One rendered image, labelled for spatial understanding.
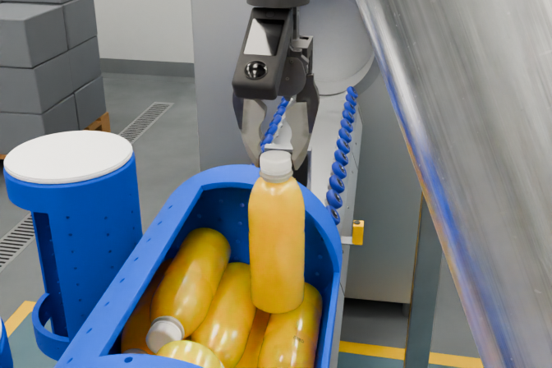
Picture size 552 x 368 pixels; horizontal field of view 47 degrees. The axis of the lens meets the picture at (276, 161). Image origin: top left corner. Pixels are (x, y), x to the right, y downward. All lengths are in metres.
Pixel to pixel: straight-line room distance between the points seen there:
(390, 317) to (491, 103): 2.50
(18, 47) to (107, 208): 2.30
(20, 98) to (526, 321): 3.63
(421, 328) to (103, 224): 0.84
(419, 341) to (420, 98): 1.59
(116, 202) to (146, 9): 4.16
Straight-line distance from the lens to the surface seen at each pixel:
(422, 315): 1.71
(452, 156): 0.18
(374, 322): 2.62
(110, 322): 0.65
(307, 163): 1.35
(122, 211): 1.47
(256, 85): 0.66
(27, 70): 3.68
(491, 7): 0.17
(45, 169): 1.45
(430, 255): 1.61
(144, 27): 5.57
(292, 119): 0.75
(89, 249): 1.47
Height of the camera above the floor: 1.61
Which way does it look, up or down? 24 degrees down
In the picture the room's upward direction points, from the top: straight up
